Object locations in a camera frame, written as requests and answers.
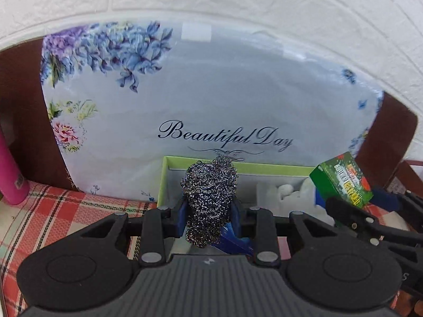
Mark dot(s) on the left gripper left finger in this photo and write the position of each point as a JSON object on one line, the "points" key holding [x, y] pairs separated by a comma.
{"points": [[159, 224]]}

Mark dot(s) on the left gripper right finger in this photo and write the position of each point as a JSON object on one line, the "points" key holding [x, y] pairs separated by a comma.
{"points": [[257, 224]]}

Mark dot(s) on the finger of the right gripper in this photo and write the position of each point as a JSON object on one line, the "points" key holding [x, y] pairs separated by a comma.
{"points": [[407, 203], [365, 226]]}

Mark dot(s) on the green patterned small box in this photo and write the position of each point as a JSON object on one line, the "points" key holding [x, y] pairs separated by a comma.
{"points": [[341, 177]]}

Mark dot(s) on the steel wool scrubber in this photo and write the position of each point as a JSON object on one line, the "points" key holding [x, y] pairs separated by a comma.
{"points": [[209, 189]]}

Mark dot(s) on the blue medicine box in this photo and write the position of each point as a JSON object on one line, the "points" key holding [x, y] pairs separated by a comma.
{"points": [[229, 243]]}

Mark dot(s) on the brown cardboard box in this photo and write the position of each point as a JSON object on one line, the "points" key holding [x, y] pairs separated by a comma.
{"points": [[407, 176]]}

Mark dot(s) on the brown wooden headboard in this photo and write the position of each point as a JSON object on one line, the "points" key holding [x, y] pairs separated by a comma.
{"points": [[25, 125]]}

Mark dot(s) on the light green cardboard box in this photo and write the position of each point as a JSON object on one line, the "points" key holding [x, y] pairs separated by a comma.
{"points": [[249, 175]]}

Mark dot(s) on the plaid bed sheet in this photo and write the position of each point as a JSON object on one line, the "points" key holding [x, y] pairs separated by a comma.
{"points": [[45, 216]]}

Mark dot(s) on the floral plastic bag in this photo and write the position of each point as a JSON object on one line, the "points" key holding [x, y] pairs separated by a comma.
{"points": [[121, 97]]}

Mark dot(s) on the pink thermos bottle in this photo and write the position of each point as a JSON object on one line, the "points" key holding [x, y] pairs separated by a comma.
{"points": [[14, 187]]}

